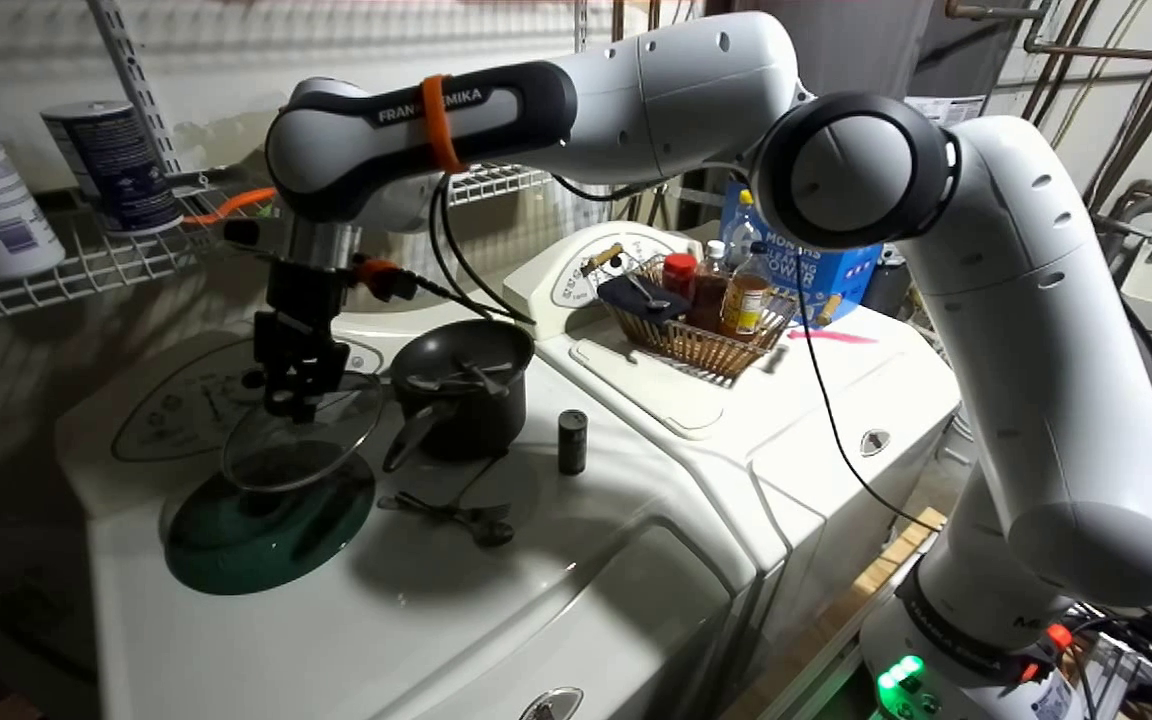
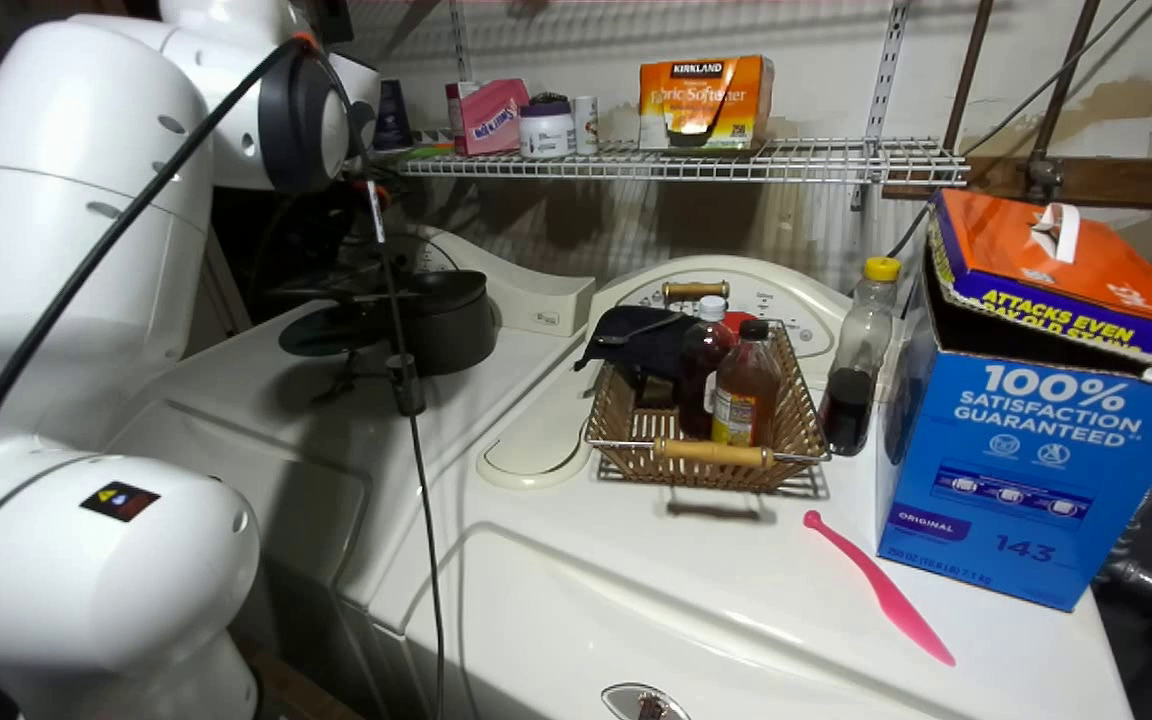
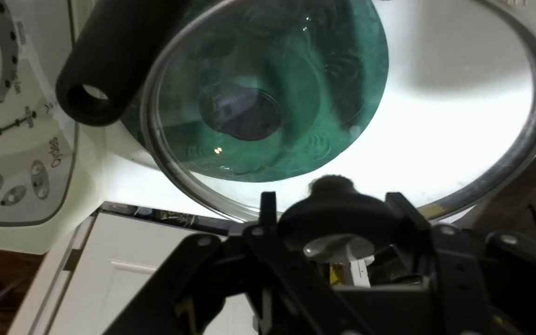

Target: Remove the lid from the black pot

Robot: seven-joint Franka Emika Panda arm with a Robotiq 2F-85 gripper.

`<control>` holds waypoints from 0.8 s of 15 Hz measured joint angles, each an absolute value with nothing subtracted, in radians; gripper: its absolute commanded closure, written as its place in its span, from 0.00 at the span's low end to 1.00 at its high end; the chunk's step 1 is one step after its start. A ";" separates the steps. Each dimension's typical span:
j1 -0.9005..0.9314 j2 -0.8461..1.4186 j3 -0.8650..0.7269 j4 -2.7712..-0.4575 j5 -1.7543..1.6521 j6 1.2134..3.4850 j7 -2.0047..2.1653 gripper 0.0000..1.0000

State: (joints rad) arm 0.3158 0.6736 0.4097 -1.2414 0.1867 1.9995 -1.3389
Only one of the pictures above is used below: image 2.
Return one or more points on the dark bottle red cap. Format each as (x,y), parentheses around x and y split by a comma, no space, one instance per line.
(699,372)

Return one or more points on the dark round can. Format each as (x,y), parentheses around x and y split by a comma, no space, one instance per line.
(392,119)

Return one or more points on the metal shelf upright rail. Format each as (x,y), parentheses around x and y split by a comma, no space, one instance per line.
(882,95)

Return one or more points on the clear bottle yellow cap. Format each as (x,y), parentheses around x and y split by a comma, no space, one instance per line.
(857,361)

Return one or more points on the white washer with glass lid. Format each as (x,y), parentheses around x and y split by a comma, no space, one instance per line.
(280,427)

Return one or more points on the amber bottle yellow label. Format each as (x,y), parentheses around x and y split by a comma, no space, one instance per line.
(746,384)

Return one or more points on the pink cardboard box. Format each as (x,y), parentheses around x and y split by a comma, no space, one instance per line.
(491,121)

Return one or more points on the black crumpled bag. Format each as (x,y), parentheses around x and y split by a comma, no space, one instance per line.
(638,345)

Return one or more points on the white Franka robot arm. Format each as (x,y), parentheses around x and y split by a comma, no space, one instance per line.
(70,201)

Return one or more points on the orange Kirkland box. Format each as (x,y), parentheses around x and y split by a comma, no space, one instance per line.
(707,105)

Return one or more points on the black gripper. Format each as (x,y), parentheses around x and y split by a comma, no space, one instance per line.
(343,227)

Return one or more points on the blue cardboard detergent box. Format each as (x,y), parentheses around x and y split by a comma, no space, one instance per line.
(1031,454)

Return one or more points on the white jar dark lid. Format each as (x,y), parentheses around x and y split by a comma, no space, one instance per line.
(549,124)

